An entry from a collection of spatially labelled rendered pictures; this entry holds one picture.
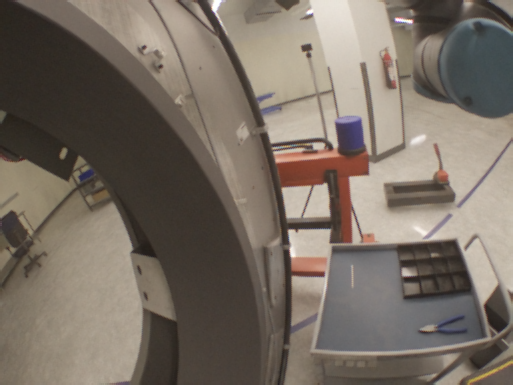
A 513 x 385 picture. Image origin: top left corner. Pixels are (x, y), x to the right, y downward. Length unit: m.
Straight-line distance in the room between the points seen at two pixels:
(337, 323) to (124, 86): 0.75
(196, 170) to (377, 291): 0.70
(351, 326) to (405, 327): 0.17
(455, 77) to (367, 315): 0.68
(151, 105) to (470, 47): 0.28
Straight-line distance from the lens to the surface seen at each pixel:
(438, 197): 2.30
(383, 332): 0.75
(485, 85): 0.23
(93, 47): 0.21
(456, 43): 0.22
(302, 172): 1.01
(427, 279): 0.88
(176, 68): 0.34
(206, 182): 0.27
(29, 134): 0.54
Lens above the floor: 1.34
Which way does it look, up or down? 27 degrees down
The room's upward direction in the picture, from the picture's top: 17 degrees counter-clockwise
